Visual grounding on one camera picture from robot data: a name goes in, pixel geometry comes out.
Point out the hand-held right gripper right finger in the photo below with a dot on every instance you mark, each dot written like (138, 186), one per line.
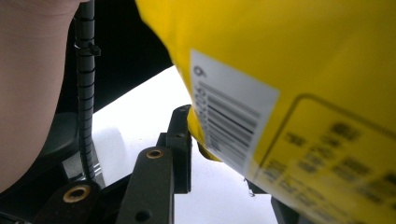
(283, 214)

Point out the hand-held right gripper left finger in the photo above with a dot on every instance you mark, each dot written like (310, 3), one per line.
(149, 186)

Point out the yellow spouted sauce pouch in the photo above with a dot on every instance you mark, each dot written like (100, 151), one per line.
(280, 46)

